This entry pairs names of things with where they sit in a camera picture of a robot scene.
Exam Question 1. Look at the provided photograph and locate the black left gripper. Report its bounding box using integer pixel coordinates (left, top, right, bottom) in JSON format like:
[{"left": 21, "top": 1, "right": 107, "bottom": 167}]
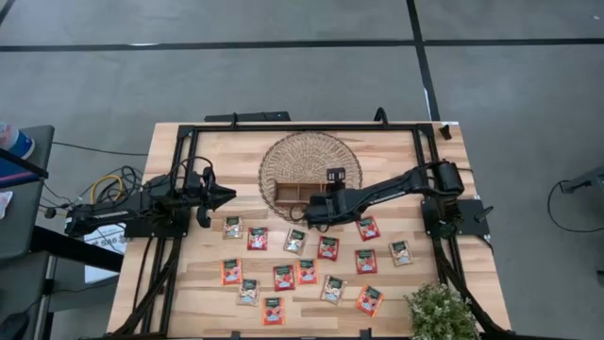
[{"left": 186, "top": 165, "right": 237, "bottom": 229}]

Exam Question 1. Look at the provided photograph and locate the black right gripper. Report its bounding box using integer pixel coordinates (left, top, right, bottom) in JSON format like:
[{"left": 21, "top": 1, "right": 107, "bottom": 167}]
[{"left": 305, "top": 168, "right": 364, "bottom": 229}]

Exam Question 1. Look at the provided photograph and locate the orange tea packet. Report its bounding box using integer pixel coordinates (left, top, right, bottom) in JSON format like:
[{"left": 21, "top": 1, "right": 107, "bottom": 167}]
[
  {"left": 296, "top": 259, "right": 320, "bottom": 286},
  {"left": 220, "top": 258, "right": 243, "bottom": 287},
  {"left": 355, "top": 284, "right": 385, "bottom": 317}
]

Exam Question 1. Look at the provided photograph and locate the pink packet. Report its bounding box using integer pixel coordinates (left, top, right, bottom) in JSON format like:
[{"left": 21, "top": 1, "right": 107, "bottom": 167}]
[{"left": 261, "top": 297, "right": 286, "bottom": 327}]

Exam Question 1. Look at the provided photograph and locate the wooden tea box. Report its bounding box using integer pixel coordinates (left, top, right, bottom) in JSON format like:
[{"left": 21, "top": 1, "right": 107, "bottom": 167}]
[{"left": 273, "top": 180, "right": 331, "bottom": 208}]

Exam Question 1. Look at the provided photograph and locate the round woven placemat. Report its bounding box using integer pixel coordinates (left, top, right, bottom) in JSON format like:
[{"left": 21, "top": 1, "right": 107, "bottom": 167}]
[{"left": 258, "top": 130, "right": 364, "bottom": 224}]

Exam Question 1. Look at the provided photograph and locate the black bar device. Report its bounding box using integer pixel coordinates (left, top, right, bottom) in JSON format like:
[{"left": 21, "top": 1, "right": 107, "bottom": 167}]
[{"left": 204, "top": 110, "right": 292, "bottom": 124}]

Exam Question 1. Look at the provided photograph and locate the white paper sheet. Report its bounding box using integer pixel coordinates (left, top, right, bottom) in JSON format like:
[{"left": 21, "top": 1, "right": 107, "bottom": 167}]
[{"left": 83, "top": 223, "right": 127, "bottom": 284}]

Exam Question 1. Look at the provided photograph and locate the black support beam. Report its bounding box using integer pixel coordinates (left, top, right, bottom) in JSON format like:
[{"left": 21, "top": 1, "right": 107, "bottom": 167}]
[{"left": 28, "top": 225, "right": 125, "bottom": 274}]

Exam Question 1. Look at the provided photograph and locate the green potted plant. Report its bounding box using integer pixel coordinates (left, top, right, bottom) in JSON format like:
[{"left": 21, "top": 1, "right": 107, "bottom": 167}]
[{"left": 404, "top": 281, "right": 481, "bottom": 340}]

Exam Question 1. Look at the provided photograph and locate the black rod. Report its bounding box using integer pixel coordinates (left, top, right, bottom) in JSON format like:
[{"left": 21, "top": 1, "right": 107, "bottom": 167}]
[{"left": 0, "top": 147, "right": 50, "bottom": 180}]

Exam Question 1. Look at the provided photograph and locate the grey side desk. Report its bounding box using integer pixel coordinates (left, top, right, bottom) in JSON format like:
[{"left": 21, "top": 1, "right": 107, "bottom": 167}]
[{"left": 0, "top": 124, "right": 57, "bottom": 340}]

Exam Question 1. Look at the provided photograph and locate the blue folder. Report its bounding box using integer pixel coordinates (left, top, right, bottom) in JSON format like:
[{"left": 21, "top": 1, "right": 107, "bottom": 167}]
[{"left": 0, "top": 155, "right": 42, "bottom": 189}]

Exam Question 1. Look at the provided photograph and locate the plastic water bottle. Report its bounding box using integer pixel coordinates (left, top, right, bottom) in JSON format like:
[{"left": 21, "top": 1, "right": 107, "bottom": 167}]
[{"left": 0, "top": 121, "right": 37, "bottom": 161}]

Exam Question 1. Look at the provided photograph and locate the black computer mouse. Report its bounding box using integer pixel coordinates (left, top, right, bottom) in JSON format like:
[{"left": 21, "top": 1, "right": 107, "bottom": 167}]
[{"left": 0, "top": 313, "right": 29, "bottom": 340}]

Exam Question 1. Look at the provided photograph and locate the grey equipment stand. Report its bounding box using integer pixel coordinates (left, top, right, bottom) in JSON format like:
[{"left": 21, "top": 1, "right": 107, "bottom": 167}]
[{"left": 561, "top": 164, "right": 604, "bottom": 195}]

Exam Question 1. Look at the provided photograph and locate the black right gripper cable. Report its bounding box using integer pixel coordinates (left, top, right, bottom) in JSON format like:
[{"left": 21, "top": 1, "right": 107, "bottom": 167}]
[{"left": 288, "top": 204, "right": 309, "bottom": 224}]

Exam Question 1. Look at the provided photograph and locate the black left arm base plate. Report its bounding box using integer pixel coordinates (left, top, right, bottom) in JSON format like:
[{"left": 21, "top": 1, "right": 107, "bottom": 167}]
[{"left": 123, "top": 207, "right": 192, "bottom": 239}]

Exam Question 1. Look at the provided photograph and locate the black metal table frame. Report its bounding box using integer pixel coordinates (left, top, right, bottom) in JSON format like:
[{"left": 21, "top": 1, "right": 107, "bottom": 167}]
[{"left": 139, "top": 123, "right": 513, "bottom": 339}]

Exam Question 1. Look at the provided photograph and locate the black cable conduit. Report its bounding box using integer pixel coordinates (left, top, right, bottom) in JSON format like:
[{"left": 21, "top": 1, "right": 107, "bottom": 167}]
[
  {"left": 431, "top": 235, "right": 513, "bottom": 337},
  {"left": 111, "top": 235, "right": 184, "bottom": 337}
]

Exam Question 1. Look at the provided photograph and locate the yellow cable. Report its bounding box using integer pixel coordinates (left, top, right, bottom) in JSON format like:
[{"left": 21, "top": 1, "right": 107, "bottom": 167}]
[{"left": 90, "top": 174, "right": 125, "bottom": 205}]

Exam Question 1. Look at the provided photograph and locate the black floor cable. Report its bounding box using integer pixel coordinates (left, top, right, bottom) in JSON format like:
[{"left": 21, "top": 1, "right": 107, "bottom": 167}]
[
  {"left": 51, "top": 140, "right": 150, "bottom": 157},
  {"left": 546, "top": 178, "right": 604, "bottom": 234}
]

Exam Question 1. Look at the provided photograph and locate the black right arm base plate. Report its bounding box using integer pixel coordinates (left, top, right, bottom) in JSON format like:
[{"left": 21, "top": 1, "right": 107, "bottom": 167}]
[{"left": 421, "top": 197, "right": 491, "bottom": 238}]

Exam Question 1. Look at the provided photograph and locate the black lever handle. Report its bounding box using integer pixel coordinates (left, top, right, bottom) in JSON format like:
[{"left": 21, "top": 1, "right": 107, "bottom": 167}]
[{"left": 473, "top": 204, "right": 495, "bottom": 224}]

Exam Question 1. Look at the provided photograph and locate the black cable bundle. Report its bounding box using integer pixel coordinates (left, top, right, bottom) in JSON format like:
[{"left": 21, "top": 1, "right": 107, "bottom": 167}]
[{"left": 40, "top": 164, "right": 145, "bottom": 223}]

